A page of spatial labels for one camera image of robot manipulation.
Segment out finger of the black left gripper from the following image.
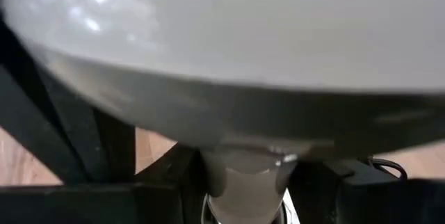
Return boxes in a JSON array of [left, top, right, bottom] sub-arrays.
[[93, 107, 136, 183], [0, 15, 105, 185]]

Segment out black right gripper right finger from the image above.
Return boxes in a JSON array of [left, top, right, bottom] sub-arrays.
[[284, 157, 445, 224]]

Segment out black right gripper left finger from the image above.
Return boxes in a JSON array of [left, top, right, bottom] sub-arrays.
[[0, 145, 209, 224]]

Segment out black lamp power cord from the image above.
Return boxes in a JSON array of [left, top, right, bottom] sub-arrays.
[[366, 157, 408, 180]]

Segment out white lightbulb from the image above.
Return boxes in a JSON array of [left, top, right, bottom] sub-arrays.
[[0, 0, 445, 220]]

